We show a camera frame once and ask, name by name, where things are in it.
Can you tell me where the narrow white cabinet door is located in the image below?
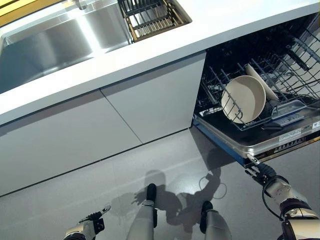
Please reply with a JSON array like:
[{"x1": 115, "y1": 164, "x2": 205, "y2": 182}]
[{"x1": 99, "y1": 51, "x2": 207, "y2": 146}]

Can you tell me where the chrome kitchen faucet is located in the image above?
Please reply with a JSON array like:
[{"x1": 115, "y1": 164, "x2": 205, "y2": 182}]
[{"x1": 72, "y1": 0, "x2": 89, "y2": 11}]

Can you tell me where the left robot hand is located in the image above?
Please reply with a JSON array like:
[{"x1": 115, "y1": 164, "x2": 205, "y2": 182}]
[{"x1": 78, "y1": 204, "x2": 112, "y2": 235}]

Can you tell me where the black dish rack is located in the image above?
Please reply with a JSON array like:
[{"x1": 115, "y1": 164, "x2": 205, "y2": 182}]
[{"x1": 117, "y1": 0, "x2": 193, "y2": 43}]

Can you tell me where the cream ceramic plate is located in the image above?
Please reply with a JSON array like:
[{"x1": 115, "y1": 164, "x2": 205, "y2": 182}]
[
  {"x1": 244, "y1": 63, "x2": 280, "y2": 102},
  {"x1": 220, "y1": 74, "x2": 267, "y2": 125}
]

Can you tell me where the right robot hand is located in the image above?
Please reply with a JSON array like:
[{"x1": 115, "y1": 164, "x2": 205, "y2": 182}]
[{"x1": 244, "y1": 153, "x2": 278, "y2": 186}]

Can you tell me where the dark framed amber window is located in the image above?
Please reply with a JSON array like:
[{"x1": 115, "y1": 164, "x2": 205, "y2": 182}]
[{"x1": 0, "y1": 0, "x2": 63, "y2": 27}]

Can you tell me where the wide white cabinet door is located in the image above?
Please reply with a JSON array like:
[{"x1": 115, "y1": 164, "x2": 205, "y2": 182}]
[{"x1": 0, "y1": 89, "x2": 144, "y2": 197}]

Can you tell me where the open dishwasher wire rack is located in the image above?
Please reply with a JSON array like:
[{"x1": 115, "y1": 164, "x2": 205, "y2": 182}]
[{"x1": 191, "y1": 12, "x2": 320, "y2": 169}]

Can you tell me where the stainless steel sink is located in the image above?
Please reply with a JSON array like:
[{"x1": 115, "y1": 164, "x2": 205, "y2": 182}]
[{"x1": 0, "y1": 0, "x2": 193, "y2": 95}]

